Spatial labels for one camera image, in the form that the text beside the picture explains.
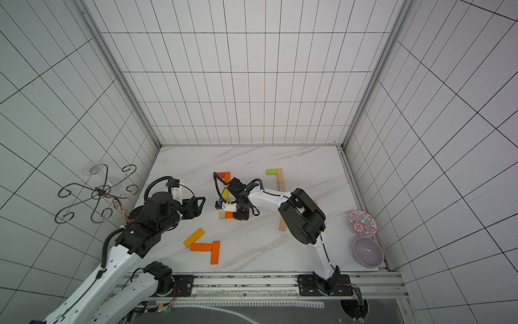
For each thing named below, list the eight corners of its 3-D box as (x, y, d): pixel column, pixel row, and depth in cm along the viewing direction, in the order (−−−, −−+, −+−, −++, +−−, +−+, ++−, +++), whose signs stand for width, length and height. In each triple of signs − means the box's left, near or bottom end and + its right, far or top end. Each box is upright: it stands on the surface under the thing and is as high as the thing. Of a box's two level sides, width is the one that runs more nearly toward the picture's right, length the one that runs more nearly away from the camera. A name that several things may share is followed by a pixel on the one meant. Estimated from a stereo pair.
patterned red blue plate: (344, 226, 89) (346, 223, 86) (351, 210, 94) (354, 206, 91) (370, 241, 85) (373, 238, 82) (376, 223, 90) (379, 220, 87)
